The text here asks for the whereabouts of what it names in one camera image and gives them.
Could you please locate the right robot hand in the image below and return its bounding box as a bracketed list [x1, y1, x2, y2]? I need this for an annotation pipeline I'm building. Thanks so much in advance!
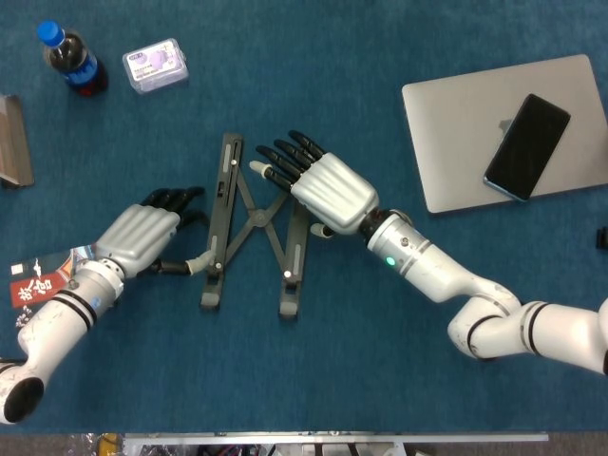
[249, 129, 380, 240]

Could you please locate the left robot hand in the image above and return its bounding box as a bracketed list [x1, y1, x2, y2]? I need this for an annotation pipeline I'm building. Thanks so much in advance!
[94, 186, 214, 279]

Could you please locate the black folding laptop stand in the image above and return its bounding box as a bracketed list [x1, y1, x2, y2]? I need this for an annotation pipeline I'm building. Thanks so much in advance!
[199, 132, 313, 319]

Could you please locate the silver closed laptop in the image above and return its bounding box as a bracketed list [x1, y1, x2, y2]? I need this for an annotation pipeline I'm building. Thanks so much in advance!
[401, 53, 608, 215]

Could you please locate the book with red Chinese title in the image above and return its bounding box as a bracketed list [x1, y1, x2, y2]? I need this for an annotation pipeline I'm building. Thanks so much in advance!
[9, 242, 99, 330]

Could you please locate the tan box at edge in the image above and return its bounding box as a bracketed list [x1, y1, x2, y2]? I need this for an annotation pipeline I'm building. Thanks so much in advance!
[0, 93, 36, 187]

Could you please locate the clear plastic box purple label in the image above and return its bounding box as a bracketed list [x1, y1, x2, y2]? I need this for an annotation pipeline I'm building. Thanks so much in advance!
[122, 37, 190, 95]

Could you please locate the cola bottle with blue cap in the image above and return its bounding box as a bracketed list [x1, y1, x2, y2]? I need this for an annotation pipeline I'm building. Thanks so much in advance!
[37, 20, 110, 98]

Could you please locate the teal table cloth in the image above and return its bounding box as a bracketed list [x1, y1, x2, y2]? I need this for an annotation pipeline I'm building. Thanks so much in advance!
[0, 0, 608, 434]

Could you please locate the black smartphone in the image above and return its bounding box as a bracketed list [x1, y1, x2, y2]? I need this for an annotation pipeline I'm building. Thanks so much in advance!
[483, 93, 572, 202]

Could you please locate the crinkled clear plastic wrap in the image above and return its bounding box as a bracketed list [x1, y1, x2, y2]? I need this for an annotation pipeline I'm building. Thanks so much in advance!
[66, 432, 101, 456]

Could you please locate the aluminium table frame rail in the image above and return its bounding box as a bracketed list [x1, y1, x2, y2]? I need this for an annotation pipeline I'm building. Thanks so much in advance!
[123, 430, 550, 456]

